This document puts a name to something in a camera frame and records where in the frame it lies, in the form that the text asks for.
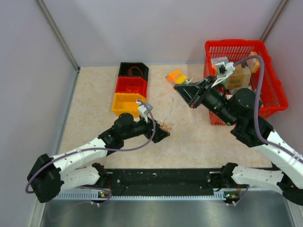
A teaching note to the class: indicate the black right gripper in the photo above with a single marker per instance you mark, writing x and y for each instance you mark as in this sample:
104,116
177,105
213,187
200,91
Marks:
191,93

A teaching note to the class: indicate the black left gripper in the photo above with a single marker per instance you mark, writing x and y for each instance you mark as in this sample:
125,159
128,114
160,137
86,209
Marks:
159,133

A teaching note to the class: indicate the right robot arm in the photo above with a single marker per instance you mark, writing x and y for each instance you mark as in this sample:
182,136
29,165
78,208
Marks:
254,132

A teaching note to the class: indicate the orange green carton box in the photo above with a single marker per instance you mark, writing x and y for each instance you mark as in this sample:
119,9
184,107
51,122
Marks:
177,77

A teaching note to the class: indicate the yellow storage bin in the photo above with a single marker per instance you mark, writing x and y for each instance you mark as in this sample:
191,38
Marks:
126,103

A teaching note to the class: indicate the red storage bin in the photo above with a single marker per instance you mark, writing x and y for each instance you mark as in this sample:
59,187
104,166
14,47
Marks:
132,85

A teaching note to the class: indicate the brown cardboard box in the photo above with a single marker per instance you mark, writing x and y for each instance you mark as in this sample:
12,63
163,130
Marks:
239,78

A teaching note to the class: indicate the black storage bin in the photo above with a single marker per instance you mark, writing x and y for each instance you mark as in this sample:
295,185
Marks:
133,69

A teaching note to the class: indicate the beige orange box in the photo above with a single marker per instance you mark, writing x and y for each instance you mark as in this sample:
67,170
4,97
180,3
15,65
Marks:
253,65

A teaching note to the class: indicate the red plastic basket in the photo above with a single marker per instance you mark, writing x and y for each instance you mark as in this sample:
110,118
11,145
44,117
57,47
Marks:
272,94

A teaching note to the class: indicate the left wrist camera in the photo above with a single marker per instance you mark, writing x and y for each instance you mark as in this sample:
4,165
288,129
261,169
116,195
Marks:
144,109

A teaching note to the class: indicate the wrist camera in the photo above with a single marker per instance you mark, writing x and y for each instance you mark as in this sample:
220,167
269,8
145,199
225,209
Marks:
144,109
223,69

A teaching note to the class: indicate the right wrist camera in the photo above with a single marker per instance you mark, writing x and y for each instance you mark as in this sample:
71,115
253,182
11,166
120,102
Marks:
223,69

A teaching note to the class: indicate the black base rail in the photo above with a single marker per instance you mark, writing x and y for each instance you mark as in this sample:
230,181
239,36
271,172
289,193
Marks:
164,182

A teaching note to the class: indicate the white slotted cable duct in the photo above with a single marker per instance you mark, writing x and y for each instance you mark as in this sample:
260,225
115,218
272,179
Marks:
83,195

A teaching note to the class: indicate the aluminium corner post right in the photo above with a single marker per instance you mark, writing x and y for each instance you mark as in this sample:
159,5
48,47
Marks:
274,19

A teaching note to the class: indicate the aluminium corner post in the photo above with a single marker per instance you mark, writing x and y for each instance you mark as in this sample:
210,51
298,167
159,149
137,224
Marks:
274,19
57,34

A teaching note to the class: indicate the aluminium corner post left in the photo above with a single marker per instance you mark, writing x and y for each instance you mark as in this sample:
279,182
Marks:
57,34

